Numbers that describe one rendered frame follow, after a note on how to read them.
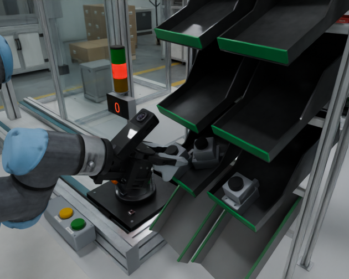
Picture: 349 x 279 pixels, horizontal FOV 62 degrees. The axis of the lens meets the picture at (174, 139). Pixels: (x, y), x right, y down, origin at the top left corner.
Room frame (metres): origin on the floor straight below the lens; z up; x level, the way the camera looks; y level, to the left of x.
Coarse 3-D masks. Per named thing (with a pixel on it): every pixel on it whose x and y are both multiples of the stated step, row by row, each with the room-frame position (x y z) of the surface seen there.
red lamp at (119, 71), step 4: (112, 64) 0.99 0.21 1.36; (116, 64) 0.99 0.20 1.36; (120, 64) 0.99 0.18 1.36; (124, 64) 0.99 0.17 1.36; (112, 68) 0.99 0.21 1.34; (116, 68) 0.98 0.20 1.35; (120, 68) 0.98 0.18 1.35; (124, 68) 0.99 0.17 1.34; (112, 72) 1.00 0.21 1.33; (116, 72) 0.98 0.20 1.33; (120, 72) 0.98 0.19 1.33; (124, 72) 0.99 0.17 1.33; (116, 76) 0.98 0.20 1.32; (120, 76) 0.98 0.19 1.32; (124, 76) 0.99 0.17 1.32
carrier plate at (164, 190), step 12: (156, 180) 0.85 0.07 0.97; (96, 192) 0.79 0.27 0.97; (108, 192) 0.79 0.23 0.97; (156, 192) 0.79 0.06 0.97; (168, 192) 0.79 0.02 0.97; (96, 204) 0.75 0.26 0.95; (108, 204) 0.73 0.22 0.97; (120, 204) 0.73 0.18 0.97; (144, 204) 0.73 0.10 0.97; (156, 204) 0.73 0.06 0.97; (120, 216) 0.67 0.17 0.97; (132, 216) 0.67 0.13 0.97; (144, 216) 0.67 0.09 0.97; (132, 228) 0.63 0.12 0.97
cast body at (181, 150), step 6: (174, 144) 0.60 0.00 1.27; (168, 150) 0.58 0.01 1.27; (174, 150) 0.57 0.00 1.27; (180, 150) 0.58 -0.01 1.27; (186, 150) 0.57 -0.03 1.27; (192, 150) 0.61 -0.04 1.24; (180, 156) 0.56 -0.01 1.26; (186, 156) 0.57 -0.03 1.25; (192, 156) 0.61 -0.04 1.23; (180, 168) 0.56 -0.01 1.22; (186, 168) 0.57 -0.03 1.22; (174, 174) 0.55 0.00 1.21; (180, 174) 0.56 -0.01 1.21
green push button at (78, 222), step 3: (75, 219) 0.66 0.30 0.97; (78, 219) 0.66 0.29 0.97; (81, 219) 0.66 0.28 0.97; (72, 222) 0.65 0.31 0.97; (75, 222) 0.65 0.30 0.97; (78, 222) 0.65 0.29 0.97; (81, 222) 0.65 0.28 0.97; (84, 222) 0.65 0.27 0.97; (72, 225) 0.63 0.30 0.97; (75, 225) 0.63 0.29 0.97; (78, 225) 0.63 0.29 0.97; (81, 225) 0.63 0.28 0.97; (72, 228) 0.63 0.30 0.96; (75, 228) 0.63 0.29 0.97; (78, 228) 0.63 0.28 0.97
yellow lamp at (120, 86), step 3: (114, 78) 0.99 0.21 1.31; (126, 78) 1.00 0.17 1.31; (114, 81) 0.99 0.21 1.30; (117, 81) 0.98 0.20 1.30; (120, 81) 0.98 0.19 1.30; (123, 81) 0.99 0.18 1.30; (126, 81) 1.00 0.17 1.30; (114, 84) 0.99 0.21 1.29; (117, 84) 0.98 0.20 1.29; (120, 84) 0.98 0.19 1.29; (123, 84) 0.99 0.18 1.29; (126, 84) 1.00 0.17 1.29; (114, 87) 1.00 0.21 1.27; (117, 87) 0.98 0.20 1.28; (120, 87) 0.98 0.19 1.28; (123, 87) 0.99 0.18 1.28; (126, 87) 1.00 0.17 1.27; (114, 90) 1.00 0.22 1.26; (117, 90) 0.98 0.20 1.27; (120, 90) 0.98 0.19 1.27; (123, 90) 0.99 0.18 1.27; (126, 90) 0.99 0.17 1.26
